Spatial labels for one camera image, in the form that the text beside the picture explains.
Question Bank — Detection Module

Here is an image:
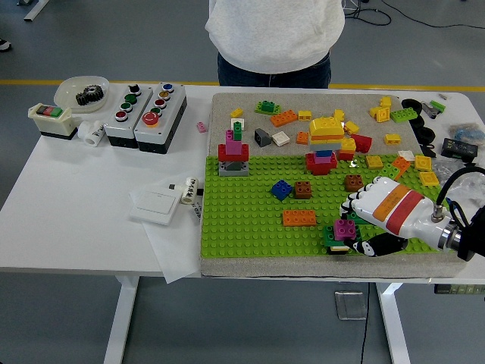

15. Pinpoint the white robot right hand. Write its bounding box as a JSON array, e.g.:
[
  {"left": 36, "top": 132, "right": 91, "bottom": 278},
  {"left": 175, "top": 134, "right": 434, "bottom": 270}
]
[{"left": 339, "top": 177, "right": 452, "bottom": 258}]

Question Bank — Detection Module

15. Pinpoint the dark green 2x4 brick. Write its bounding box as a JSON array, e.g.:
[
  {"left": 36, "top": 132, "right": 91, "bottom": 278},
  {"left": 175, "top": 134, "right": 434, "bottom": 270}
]
[
  {"left": 346, "top": 212, "right": 374, "bottom": 228},
  {"left": 323, "top": 224, "right": 363, "bottom": 247}
]

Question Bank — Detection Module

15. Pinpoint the magenta 2x2 brick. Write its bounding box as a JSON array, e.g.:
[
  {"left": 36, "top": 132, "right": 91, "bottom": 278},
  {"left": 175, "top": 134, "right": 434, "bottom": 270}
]
[{"left": 333, "top": 218, "right": 358, "bottom": 242}]

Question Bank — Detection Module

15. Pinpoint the orange small brick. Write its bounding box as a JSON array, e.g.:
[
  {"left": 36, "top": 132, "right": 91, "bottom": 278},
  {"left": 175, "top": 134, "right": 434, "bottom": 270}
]
[{"left": 392, "top": 155, "right": 411, "bottom": 179}]

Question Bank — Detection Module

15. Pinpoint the brown 2x2 brick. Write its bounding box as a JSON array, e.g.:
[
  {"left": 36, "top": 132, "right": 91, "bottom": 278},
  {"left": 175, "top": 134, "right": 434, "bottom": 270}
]
[
  {"left": 344, "top": 174, "right": 365, "bottom": 193},
  {"left": 293, "top": 180, "right": 314, "bottom": 200}
]

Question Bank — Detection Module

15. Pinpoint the red slope brick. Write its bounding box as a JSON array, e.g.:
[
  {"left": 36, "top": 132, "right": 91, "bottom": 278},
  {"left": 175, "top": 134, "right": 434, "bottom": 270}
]
[{"left": 350, "top": 133, "right": 374, "bottom": 154}]

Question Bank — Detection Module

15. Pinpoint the red rounded brick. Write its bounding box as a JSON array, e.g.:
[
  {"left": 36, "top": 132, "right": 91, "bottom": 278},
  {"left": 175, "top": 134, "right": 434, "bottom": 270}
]
[{"left": 305, "top": 151, "right": 338, "bottom": 176}]

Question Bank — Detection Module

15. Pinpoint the lime green 2x3 brick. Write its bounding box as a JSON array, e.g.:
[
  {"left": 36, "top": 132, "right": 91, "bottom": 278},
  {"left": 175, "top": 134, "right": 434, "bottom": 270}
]
[{"left": 390, "top": 108, "right": 419, "bottom": 124}]

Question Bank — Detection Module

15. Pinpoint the orange 2x4 brick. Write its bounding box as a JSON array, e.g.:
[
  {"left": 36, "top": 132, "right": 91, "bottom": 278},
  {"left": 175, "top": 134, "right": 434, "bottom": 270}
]
[
  {"left": 270, "top": 110, "right": 299, "bottom": 127},
  {"left": 282, "top": 209, "right": 317, "bottom": 228}
]

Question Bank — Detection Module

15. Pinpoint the yellow upturned 2x2 brick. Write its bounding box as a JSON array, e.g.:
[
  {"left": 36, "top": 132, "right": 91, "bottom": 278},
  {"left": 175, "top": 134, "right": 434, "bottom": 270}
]
[{"left": 369, "top": 105, "right": 391, "bottom": 124}]

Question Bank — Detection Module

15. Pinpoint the yellow orange brick stack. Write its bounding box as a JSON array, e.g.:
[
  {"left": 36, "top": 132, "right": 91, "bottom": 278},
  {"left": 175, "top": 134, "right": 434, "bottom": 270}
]
[{"left": 308, "top": 116, "right": 346, "bottom": 152}]

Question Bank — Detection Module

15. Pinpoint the blue 2x2 brick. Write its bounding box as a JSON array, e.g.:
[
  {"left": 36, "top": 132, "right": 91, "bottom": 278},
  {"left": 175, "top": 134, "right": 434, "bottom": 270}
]
[{"left": 271, "top": 179, "right": 293, "bottom": 201}]

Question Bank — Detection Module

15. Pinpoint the green studded baseplate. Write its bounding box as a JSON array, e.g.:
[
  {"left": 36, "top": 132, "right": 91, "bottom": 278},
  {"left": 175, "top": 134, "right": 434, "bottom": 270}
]
[{"left": 199, "top": 153, "right": 470, "bottom": 259}]

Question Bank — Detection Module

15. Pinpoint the dark grey slope brick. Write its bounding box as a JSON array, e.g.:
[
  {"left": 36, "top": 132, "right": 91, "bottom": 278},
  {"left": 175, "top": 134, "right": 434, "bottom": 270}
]
[{"left": 254, "top": 127, "right": 272, "bottom": 147}]

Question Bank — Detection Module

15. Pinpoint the green brick on lime plate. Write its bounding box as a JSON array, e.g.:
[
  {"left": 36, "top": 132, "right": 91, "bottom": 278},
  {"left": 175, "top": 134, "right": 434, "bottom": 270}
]
[{"left": 254, "top": 100, "right": 281, "bottom": 116}]

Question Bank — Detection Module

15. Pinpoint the grey base brick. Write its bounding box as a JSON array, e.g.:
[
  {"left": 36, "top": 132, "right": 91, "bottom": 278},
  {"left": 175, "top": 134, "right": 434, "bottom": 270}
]
[{"left": 218, "top": 159, "right": 250, "bottom": 178}]

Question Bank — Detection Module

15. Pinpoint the pink tall brick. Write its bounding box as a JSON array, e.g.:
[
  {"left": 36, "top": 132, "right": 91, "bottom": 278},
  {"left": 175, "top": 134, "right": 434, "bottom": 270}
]
[{"left": 224, "top": 129, "right": 243, "bottom": 155}]

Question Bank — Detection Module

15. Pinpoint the red wide brick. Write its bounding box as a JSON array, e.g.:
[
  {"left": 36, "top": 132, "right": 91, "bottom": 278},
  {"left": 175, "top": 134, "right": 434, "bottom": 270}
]
[{"left": 217, "top": 143, "right": 251, "bottom": 163}]

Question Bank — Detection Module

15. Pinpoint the lime green 2x4 plate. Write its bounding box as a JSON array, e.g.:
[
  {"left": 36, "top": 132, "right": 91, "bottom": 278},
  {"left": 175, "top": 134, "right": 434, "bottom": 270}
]
[{"left": 377, "top": 163, "right": 403, "bottom": 182}]

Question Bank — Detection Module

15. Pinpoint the black digital meter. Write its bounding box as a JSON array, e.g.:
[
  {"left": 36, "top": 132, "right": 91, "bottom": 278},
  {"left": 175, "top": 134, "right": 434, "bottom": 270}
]
[{"left": 440, "top": 137, "right": 479, "bottom": 168}]

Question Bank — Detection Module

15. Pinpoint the table height control panel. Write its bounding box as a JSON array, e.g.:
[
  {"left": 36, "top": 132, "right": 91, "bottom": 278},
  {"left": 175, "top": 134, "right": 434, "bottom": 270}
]
[{"left": 433, "top": 283, "right": 485, "bottom": 296}]

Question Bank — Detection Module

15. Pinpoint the plastic bag with blue part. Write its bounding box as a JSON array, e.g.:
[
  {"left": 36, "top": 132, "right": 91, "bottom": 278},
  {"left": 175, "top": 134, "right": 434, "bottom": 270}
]
[{"left": 448, "top": 121, "right": 485, "bottom": 147}]

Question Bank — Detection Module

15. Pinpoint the metal floor outlet box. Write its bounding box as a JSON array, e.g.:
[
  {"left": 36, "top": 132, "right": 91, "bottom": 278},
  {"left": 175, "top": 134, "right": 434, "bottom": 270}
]
[{"left": 333, "top": 290, "right": 368, "bottom": 322}]

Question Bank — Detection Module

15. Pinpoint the white table leg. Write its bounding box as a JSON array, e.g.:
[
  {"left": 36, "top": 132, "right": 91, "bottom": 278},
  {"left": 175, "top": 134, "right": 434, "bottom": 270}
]
[
  {"left": 102, "top": 275, "right": 140, "bottom": 364},
  {"left": 376, "top": 282, "right": 412, "bottom": 364}
]

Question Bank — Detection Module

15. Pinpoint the grey-brown foam mat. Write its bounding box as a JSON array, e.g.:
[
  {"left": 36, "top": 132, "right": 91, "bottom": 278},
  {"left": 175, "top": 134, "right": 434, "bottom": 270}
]
[{"left": 199, "top": 93, "right": 469, "bottom": 280}]

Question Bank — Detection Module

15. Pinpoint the white printed label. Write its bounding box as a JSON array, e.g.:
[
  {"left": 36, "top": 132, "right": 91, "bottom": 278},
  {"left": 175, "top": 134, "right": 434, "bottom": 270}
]
[{"left": 188, "top": 200, "right": 205, "bottom": 225}]

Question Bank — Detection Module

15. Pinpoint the labelled white pipe tee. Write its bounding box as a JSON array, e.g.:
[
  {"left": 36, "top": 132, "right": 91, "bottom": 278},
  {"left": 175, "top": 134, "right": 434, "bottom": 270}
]
[{"left": 169, "top": 176, "right": 201, "bottom": 206}]

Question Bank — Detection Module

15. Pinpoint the person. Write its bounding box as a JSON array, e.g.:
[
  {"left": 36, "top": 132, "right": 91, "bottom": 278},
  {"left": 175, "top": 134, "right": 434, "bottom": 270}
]
[{"left": 205, "top": 0, "right": 346, "bottom": 89}]

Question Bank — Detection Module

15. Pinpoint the white paper sheet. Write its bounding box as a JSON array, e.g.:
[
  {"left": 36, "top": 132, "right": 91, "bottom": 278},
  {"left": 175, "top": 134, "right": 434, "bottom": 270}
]
[{"left": 128, "top": 180, "right": 205, "bottom": 284}]

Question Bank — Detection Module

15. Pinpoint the grey emergency-stop button box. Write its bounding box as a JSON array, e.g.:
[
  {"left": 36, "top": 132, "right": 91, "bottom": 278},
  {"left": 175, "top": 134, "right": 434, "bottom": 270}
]
[{"left": 134, "top": 83, "right": 188, "bottom": 155}]

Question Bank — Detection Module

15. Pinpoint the grey four-button control box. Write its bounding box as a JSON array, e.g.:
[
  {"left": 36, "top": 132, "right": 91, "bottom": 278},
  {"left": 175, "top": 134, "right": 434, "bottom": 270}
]
[{"left": 104, "top": 83, "right": 152, "bottom": 149}]

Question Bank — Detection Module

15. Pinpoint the white pipe tee fitting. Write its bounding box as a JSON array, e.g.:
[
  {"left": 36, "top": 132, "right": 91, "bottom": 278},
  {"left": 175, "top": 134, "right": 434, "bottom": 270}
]
[{"left": 77, "top": 120, "right": 107, "bottom": 147}]

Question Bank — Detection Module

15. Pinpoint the black metal gear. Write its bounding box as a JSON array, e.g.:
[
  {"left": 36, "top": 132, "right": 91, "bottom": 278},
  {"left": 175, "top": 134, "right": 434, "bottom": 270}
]
[{"left": 75, "top": 86, "right": 105, "bottom": 106}]

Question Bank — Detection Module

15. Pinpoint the translucent white plastic dish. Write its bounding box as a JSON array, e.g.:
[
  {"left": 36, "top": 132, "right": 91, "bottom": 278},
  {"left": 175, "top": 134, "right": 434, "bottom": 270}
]
[{"left": 54, "top": 75, "right": 111, "bottom": 114}]

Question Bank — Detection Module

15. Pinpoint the thin black hanging cable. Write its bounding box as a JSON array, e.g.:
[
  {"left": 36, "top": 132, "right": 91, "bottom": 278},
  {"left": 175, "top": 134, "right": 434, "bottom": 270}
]
[{"left": 359, "top": 282, "right": 371, "bottom": 364}]

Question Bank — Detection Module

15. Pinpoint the long black floor cable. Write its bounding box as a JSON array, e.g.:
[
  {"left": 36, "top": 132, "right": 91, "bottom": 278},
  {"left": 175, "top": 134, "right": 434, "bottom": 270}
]
[{"left": 380, "top": 0, "right": 485, "bottom": 30}]

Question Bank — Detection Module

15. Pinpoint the looped black floor cable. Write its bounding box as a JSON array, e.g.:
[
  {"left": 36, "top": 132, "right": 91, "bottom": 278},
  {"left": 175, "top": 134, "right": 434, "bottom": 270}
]
[{"left": 343, "top": 0, "right": 392, "bottom": 26}]

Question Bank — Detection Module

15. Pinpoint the white wall switch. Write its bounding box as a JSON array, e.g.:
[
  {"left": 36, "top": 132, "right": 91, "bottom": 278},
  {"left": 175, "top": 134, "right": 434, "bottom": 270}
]
[{"left": 130, "top": 188, "right": 182, "bottom": 227}]

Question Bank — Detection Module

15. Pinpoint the beige red-green switch box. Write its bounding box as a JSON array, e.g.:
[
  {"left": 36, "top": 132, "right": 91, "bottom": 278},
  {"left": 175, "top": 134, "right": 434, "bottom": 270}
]
[{"left": 28, "top": 104, "right": 79, "bottom": 141}]

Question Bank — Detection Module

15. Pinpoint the grey metal frame foot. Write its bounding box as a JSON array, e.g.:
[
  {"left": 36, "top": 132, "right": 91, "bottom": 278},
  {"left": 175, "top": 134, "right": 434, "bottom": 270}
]
[{"left": 23, "top": 0, "right": 50, "bottom": 23}]

